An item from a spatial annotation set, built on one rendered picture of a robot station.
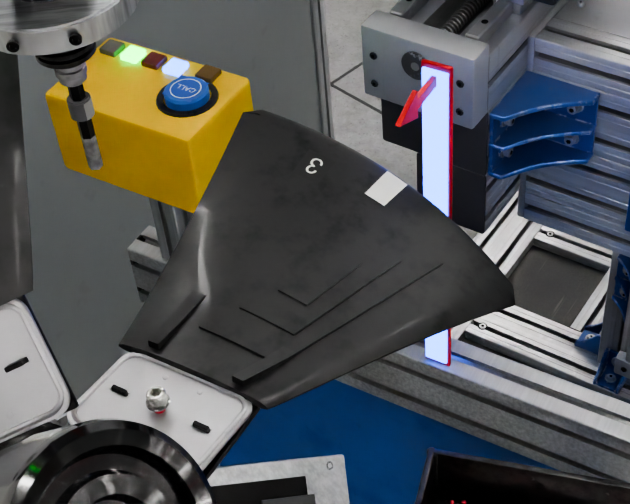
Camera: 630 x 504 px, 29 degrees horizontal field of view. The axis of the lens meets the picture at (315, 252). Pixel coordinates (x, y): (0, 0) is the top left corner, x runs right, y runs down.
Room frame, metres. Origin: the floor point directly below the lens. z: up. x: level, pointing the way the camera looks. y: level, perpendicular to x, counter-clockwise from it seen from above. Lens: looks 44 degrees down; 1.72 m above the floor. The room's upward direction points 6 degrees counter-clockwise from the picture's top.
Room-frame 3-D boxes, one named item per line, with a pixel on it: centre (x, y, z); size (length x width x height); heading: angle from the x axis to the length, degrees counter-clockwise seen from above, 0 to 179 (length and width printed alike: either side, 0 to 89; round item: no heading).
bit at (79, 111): (0.43, 0.09, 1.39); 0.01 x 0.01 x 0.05
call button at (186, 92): (0.87, 0.10, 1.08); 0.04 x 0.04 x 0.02
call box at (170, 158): (0.89, 0.13, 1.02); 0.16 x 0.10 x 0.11; 56
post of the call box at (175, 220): (0.89, 0.14, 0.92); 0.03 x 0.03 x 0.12; 56
